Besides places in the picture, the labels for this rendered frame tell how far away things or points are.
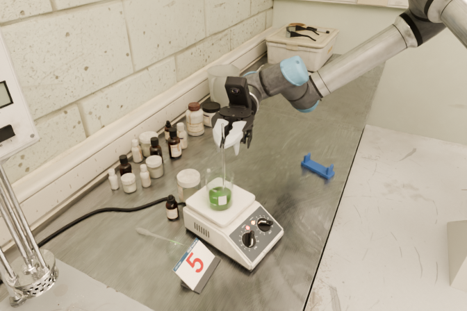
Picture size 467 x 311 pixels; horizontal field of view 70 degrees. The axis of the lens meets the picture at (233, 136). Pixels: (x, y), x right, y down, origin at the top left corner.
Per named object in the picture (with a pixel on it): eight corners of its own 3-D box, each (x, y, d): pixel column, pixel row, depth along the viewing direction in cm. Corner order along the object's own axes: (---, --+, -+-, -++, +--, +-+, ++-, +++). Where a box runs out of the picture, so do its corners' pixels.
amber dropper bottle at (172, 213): (169, 211, 86) (166, 190, 82) (180, 212, 85) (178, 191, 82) (165, 219, 83) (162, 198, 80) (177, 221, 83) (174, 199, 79)
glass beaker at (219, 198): (240, 202, 77) (240, 172, 72) (223, 219, 72) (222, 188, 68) (215, 190, 80) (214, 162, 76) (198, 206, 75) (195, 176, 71)
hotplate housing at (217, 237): (283, 237, 79) (286, 212, 74) (251, 275, 70) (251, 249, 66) (212, 196, 91) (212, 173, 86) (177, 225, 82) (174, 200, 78)
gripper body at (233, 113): (249, 150, 76) (258, 124, 86) (249, 116, 71) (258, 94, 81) (216, 146, 77) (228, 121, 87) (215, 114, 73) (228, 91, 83)
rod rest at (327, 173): (334, 174, 99) (336, 164, 97) (328, 179, 97) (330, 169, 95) (306, 160, 105) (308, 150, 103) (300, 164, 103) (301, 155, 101)
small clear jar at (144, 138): (158, 146, 111) (156, 129, 108) (161, 156, 107) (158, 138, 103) (141, 149, 110) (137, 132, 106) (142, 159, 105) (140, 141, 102)
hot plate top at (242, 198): (257, 198, 78) (257, 196, 78) (224, 229, 70) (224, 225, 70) (217, 178, 85) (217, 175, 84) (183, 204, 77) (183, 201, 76)
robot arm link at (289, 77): (310, 68, 93) (274, 83, 98) (295, 47, 84) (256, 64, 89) (316, 92, 90) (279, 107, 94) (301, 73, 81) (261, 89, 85)
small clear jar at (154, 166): (154, 181, 96) (152, 166, 93) (144, 174, 99) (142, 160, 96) (167, 173, 99) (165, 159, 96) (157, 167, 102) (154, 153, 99)
